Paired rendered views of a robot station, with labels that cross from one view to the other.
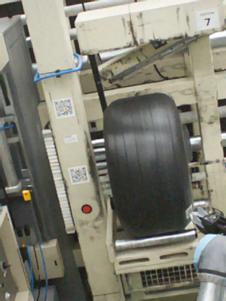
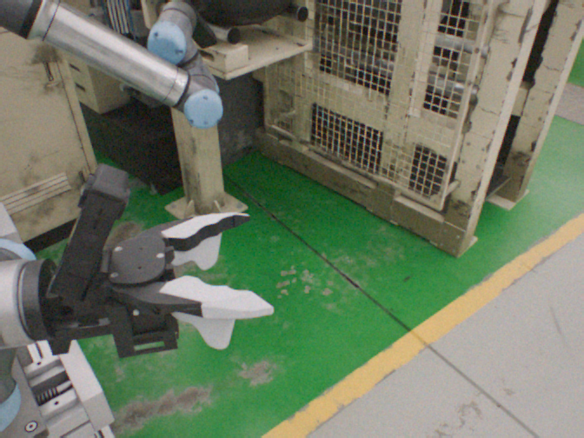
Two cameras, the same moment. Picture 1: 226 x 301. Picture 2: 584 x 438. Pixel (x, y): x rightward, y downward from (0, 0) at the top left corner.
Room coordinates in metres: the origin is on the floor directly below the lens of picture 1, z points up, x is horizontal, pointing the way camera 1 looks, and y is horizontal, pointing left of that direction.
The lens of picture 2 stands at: (1.00, -1.29, 1.37)
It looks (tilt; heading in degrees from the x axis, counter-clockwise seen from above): 39 degrees down; 40
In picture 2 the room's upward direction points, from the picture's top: straight up
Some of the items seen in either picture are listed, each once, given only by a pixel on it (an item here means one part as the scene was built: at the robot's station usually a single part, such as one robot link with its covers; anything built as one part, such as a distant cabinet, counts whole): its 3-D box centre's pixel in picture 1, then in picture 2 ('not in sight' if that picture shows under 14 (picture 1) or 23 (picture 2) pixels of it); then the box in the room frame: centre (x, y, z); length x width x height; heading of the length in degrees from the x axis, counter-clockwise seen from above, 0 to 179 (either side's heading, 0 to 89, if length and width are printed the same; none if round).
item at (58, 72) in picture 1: (57, 67); not in sight; (2.15, 0.15, 1.66); 0.19 x 0.19 x 0.06; 85
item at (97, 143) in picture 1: (99, 164); not in sight; (2.55, 0.08, 1.05); 0.20 x 0.15 x 0.30; 85
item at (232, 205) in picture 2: not in sight; (206, 205); (2.15, 0.15, 0.02); 0.27 x 0.27 x 0.04; 85
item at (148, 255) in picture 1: (156, 252); (198, 43); (2.01, -0.10, 0.83); 0.36 x 0.09 x 0.06; 85
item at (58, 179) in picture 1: (60, 181); not in sight; (2.13, 0.23, 1.19); 0.05 x 0.04 x 0.48; 175
